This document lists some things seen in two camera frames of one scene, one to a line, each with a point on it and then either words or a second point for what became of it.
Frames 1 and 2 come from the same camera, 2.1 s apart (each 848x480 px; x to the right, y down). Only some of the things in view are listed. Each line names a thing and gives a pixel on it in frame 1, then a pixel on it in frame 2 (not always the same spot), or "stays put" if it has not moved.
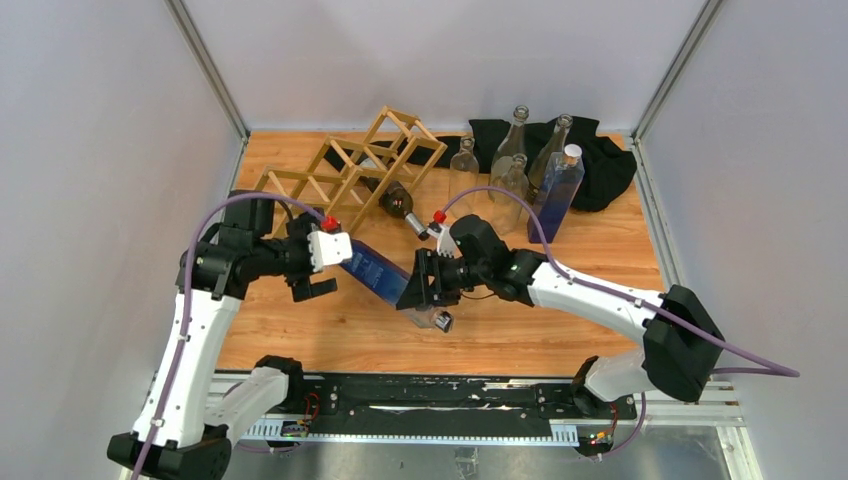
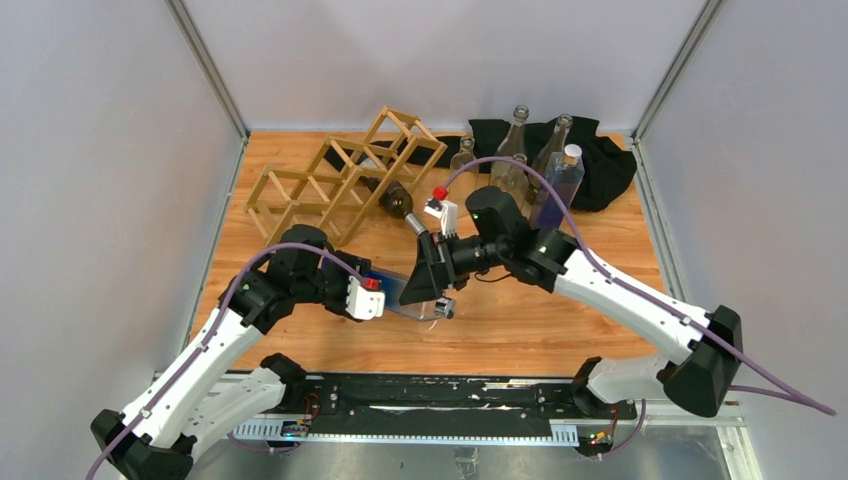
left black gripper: (301, 280) -> (341, 304)
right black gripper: (420, 294) stays put
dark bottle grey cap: (397, 200) stays put
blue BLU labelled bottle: (561, 182) stays put
